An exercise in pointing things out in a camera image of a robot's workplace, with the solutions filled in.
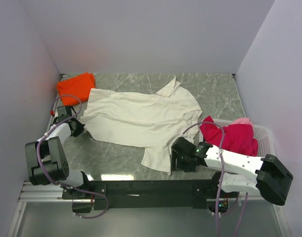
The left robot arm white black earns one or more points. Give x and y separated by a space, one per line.
50 152

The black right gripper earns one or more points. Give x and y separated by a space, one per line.
189 168

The light pink t shirt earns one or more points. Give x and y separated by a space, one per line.
245 121

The magenta t shirt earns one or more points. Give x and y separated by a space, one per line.
239 138

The cream white t shirt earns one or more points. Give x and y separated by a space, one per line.
149 121

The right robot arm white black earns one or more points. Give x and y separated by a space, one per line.
266 175

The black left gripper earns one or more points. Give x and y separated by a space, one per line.
80 128

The folded orange t shirt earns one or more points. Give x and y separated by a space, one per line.
79 86

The aluminium frame rail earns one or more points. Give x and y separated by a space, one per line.
40 193

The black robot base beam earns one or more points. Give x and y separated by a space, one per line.
161 193

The white plastic laundry basket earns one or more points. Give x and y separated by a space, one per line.
261 134

